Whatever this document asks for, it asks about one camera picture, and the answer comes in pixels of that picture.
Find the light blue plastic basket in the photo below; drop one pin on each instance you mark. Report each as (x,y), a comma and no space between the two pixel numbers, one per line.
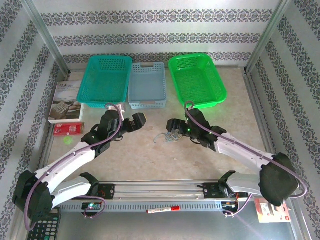
(147,85)

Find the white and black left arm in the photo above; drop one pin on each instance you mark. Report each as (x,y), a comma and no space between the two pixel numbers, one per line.
(70,160)

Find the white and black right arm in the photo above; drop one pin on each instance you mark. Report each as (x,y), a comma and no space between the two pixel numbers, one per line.
(240,152)

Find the small red box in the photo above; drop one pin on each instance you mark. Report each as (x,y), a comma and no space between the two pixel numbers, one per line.
(68,129)

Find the teal plastic basket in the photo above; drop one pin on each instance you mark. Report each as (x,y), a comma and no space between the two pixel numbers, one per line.
(105,82)

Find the green round cap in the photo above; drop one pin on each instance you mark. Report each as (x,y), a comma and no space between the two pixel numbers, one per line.
(67,140)

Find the green plastic basket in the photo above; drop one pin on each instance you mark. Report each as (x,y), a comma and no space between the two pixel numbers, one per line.
(197,80)

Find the book with photo cover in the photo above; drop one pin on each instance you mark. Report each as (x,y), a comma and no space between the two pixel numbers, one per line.
(65,100)

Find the red capped white marker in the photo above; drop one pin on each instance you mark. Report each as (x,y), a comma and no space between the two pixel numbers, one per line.
(162,209)

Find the small controller board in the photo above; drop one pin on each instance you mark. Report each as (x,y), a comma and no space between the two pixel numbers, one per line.
(92,206)
(228,205)

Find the red and white package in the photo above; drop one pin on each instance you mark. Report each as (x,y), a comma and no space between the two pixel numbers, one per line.
(265,212)

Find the black calculator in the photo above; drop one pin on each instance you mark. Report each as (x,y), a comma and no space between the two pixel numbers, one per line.
(46,227)

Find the aluminium side rail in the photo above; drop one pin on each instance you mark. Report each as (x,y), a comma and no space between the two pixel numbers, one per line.
(257,110)
(47,155)

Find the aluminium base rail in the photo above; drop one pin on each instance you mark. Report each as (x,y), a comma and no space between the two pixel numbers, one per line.
(160,190)

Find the metal frame post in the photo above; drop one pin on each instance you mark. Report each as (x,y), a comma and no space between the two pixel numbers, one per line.
(268,32)
(42,32)

